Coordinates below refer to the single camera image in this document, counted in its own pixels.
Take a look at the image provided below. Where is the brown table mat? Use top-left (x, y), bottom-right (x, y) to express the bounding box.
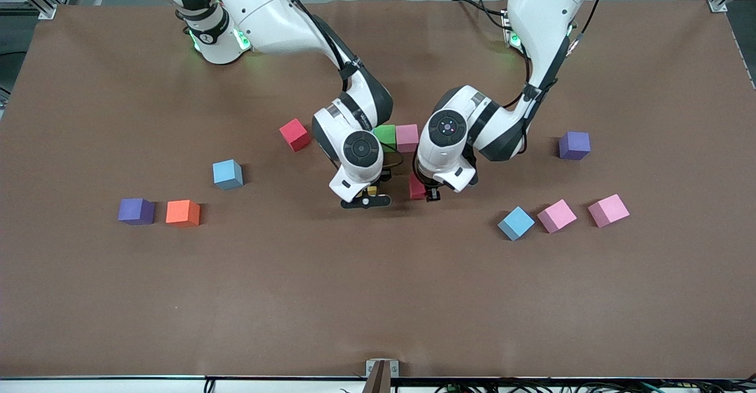
top-left (0, 0), bottom-right (756, 379)

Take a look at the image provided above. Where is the purple foam cube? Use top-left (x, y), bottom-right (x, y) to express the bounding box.
top-left (559, 131), bottom-right (591, 161)
top-left (118, 198), bottom-right (155, 226)

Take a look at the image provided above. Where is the pink foam cube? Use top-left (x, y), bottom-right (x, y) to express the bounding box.
top-left (537, 199), bottom-right (578, 233)
top-left (395, 124), bottom-right (420, 153)
top-left (588, 194), bottom-right (630, 229)

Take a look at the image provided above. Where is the black left base cable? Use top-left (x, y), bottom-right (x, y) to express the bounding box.
top-left (452, 0), bottom-right (510, 32)

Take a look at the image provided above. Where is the green foam cube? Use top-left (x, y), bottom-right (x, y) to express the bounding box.
top-left (374, 124), bottom-right (397, 152)

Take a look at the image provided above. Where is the blue foam cube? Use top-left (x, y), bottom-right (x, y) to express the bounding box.
top-left (497, 206), bottom-right (536, 241)
top-left (213, 159), bottom-right (244, 191)

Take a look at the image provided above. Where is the orange foam cube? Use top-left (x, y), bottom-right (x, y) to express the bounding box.
top-left (165, 200), bottom-right (201, 228)

